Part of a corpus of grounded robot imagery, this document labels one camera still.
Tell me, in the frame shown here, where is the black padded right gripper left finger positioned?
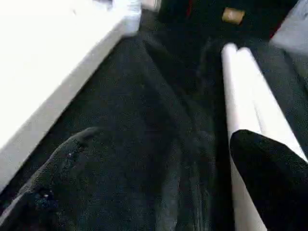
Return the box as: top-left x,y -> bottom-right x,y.
0,127 -> 110,231

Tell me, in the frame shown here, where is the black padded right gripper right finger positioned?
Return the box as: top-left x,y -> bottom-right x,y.
229,129 -> 308,231

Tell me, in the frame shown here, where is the white plastic table top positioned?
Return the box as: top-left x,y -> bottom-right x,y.
0,0 -> 143,193

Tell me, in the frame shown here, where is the black padded mat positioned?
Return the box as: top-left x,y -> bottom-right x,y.
0,0 -> 308,231

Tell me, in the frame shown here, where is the white curved plastic panel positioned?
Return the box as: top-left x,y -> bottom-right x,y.
269,0 -> 308,57

